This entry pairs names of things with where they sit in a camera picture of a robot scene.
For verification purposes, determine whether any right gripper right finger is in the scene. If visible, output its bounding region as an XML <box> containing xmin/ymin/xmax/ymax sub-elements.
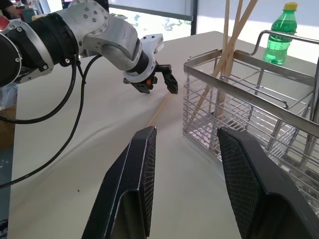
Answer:
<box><xmin>216</xmin><ymin>126</ymin><xmax>319</xmax><ymax>239</ymax></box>

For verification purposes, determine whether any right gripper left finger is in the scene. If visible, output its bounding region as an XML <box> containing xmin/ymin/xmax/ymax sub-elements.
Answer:
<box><xmin>81</xmin><ymin>125</ymin><xmax>158</xmax><ymax>239</ymax></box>

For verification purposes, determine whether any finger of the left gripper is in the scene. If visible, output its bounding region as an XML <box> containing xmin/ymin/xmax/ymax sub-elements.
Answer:
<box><xmin>157</xmin><ymin>64</ymin><xmax>179</xmax><ymax>95</ymax></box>
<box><xmin>132</xmin><ymin>83</ymin><xmax>152</xmax><ymax>95</ymax></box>

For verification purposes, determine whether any wooden chopstick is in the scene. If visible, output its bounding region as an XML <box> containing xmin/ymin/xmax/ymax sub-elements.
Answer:
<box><xmin>187</xmin><ymin>0</ymin><xmax>259</xmax><ymax>127</ymax></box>
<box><xmin>211</xmin><ymin>0</ymin><xmax>244</xmax><ymax>78</ymax></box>
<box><xmin>146</xmin><ymin>95</ymin><xmax>171</xmax><ymax>126</ymax></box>

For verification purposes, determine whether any white tablecloth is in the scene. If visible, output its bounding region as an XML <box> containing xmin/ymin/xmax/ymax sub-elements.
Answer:
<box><xmin>7</xmin><ymin>30</ymin><xmax>319</xmax><ymax>239</ymax></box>

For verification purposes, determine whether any green plastic soda bottle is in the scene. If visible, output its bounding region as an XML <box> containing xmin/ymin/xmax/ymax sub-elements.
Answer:
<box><xmin>263</xmin><ymin>1</ymin><xmax>299</xmax><ymax>66</ymax></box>

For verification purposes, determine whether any brown cardboard box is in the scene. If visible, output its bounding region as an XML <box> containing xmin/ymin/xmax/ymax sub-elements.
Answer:
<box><xmin>0</xmin><ymin>104</ymin><xmax>17</xmax><ymax>151</ymax></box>

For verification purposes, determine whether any bystander person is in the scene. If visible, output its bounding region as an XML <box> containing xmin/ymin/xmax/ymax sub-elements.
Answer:
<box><xmin>0</xmin><ymin>0</ymin><xmax>20</xmax><ymax>21</ymax></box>

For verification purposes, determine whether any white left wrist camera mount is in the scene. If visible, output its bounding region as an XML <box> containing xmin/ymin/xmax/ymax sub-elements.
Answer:
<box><xmin>124</xmin><ymin>33</ymin><xmax>164</xmax><ymax>84</ymax></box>

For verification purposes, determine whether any dark window post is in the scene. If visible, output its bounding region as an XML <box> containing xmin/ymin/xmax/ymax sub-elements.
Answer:
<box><xmin>191</xmin><ymin>0</ymin><xmax>199</xmax><ymax>36</ymax></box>

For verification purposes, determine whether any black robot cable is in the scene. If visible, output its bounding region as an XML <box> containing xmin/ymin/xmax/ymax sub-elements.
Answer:
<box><xmin>0</xmin><ymin>54</ymin><xmax>78</xmax><ymax>124</ymax></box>
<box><xmin>0</xmin><ymin>54</ymin><xmax>103</xmax><ymax>189</ymax></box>

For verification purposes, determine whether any metal wire basket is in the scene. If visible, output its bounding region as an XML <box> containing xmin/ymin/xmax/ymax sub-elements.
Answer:
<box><xmin>182</xmin><ymin>29</ymin><xmax>319</xmax><ymax>209</ymax></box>

